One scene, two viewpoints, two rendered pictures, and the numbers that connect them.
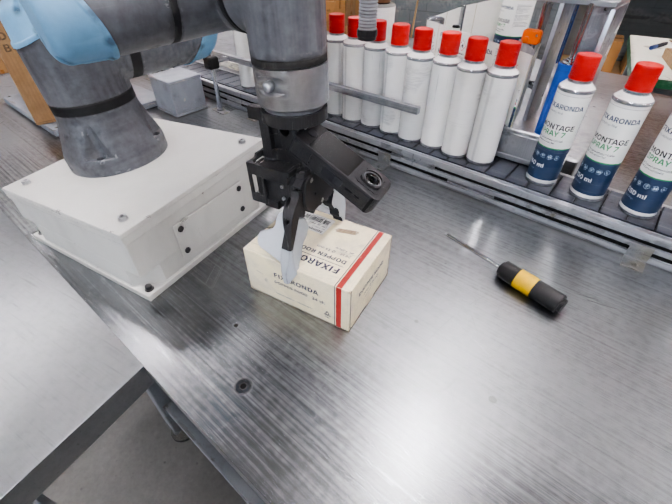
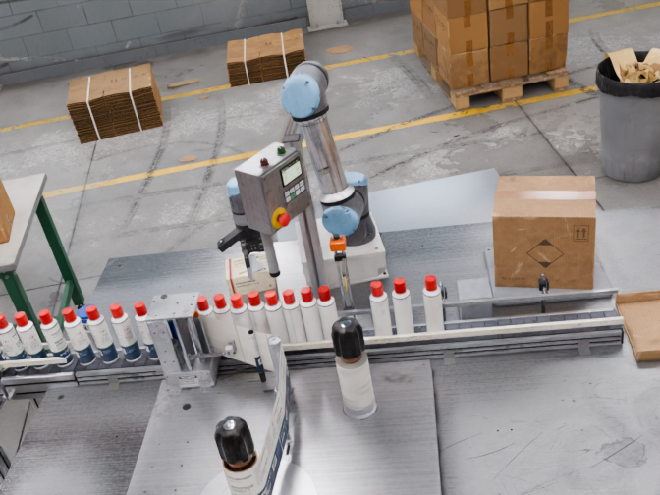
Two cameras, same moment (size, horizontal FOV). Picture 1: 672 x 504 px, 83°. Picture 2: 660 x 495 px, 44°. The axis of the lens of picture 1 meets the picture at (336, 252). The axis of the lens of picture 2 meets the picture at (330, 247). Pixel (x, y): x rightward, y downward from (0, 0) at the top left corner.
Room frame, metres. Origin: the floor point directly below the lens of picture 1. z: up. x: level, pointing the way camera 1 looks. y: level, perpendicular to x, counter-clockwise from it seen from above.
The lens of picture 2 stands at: (2.53, -0.95, 2.48)
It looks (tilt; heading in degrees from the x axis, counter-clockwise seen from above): 34 degrees down; 149
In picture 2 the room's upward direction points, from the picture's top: 10 degrees counter-clockwise
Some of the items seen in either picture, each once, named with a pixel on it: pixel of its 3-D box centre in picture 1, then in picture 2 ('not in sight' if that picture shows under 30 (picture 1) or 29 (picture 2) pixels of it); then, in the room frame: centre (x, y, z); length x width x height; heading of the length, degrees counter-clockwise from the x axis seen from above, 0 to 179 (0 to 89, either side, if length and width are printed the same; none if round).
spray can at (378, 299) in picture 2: not in sight; (380, 311); (1.01, 0.12, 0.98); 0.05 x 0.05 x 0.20
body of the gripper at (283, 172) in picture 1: (293, 156); (249, 235); (0.41, 0.05, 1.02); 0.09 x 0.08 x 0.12; 60
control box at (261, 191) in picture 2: not in sight; (274, 189); (0.78, -0.02, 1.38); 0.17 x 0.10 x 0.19; 105
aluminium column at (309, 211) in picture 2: not in sight; (310, 238); (0.78, 0.07, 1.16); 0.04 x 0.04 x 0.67; 50
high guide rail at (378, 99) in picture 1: (238, 60); (430, 305); (1.07, 0.25, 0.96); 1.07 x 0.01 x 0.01; 50
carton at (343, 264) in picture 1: (319, 262); (250, 273); (0.40, 0.02, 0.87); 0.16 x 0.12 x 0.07; 60
